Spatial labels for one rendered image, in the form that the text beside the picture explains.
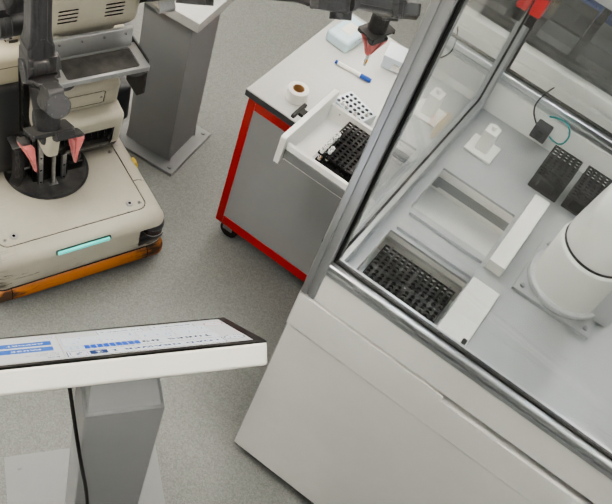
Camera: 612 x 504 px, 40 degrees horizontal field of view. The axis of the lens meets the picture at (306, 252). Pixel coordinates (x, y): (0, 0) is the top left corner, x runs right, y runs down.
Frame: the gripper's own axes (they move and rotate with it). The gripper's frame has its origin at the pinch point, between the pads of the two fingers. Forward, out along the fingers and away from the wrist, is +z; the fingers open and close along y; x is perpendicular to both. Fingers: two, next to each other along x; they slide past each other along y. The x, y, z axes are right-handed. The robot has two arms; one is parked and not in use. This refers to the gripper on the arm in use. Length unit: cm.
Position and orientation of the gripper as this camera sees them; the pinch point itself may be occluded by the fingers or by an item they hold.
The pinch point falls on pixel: (368, 52)
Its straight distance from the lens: 267.8
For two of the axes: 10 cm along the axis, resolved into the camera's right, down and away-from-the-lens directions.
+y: 7.6, -4.0, 5.1
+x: -6.1, -7.1, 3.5
